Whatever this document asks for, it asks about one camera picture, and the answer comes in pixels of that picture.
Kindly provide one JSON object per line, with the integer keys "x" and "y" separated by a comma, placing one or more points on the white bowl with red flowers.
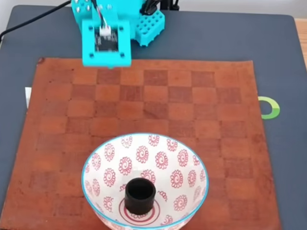
{"x": 168, "y": 167}

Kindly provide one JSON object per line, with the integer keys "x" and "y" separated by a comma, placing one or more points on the black table clamp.
{"x": 173, "y": 4}

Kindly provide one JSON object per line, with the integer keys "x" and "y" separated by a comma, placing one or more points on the white paper sheet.
{"x": 28, "y": 95}

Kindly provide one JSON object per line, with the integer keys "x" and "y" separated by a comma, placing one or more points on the black cylinder cup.
{"x": 140, "y": 203}

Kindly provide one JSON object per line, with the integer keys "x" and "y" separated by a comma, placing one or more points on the brown leather chessboard mat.
{"x": 60, "y": 143}

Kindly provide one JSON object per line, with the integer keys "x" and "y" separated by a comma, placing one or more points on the turquoise camera mount box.
{"x": 87, "y": 55}

